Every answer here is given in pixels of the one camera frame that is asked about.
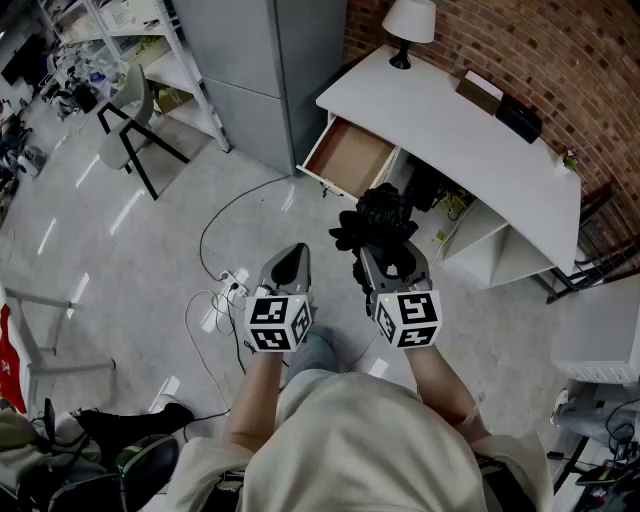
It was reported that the black wall monitor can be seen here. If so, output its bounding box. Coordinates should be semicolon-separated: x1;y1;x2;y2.
0;33;50;87

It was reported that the black computer case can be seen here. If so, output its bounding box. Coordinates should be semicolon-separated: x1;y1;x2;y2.
403;153;452;214

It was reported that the brown box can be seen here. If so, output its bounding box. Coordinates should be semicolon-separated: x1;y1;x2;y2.
454;69;505;118

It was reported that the white shelving rack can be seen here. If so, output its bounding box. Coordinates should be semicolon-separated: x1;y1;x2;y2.
38;0;232;154

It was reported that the black bag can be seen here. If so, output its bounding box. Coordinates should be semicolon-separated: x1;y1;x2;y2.
73;401;196;454

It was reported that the white floor cable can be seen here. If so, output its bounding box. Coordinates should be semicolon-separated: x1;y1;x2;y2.
183;288;239;414

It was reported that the person's cream shirt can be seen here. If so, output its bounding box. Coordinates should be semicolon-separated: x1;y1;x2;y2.
166;369;555;512

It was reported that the black metal rack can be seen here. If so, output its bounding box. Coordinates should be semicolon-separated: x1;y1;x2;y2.
543;243;640;306

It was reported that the person's left forearm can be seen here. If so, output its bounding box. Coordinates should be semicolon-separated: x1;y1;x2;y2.
222;348;287;452

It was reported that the green cable bundle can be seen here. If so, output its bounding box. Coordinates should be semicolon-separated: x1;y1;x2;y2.
438;188;477;222

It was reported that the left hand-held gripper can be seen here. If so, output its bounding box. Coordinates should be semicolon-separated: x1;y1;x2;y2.
243;242;316;355

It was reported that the black floor cable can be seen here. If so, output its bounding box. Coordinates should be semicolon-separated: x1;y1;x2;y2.
198;173;292;281

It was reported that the white power strip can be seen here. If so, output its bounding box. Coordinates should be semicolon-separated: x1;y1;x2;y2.
217;268;252;302

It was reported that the white desk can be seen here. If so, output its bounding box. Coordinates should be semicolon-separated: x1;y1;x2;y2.
315;44;584;292

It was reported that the person's right forearm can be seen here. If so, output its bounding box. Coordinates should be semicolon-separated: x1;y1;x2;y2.
401;343;490;442

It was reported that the white table lamp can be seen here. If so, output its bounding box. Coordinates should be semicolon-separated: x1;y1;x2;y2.
381;0;438;71

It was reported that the grey refrigerator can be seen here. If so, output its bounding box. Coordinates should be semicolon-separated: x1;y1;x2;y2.
171;0;350;177

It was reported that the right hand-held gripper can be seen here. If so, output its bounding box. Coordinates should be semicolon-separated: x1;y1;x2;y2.
358;240;445;350

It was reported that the white table frame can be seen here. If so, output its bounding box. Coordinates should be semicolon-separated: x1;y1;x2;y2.
0;285;117;404

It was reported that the white desk drawer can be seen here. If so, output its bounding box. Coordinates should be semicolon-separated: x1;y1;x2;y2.
296;115;402;201

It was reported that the grey chair with black legs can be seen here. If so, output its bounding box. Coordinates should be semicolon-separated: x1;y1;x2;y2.
95;63;192;202

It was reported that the cardboard box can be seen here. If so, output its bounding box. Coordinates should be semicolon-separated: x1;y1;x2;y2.
156;86;195;114

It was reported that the black box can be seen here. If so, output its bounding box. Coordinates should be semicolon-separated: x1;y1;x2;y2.
494;92;544;146

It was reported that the white floor appliance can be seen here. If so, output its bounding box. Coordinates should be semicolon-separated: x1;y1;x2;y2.
16;144;48;179

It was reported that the black office chair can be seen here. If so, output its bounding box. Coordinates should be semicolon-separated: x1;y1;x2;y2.
45;433;181;512

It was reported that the white cabinet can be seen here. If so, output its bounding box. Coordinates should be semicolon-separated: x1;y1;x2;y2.
548;272;640;387

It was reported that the red cloth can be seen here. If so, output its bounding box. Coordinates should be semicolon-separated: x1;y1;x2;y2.
0;303;27;415

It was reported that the person's jeans leg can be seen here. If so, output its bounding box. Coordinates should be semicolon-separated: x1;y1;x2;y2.
283;323;342;392

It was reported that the small potted plant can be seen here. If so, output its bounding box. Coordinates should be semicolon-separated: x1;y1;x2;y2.
559;145;582;175

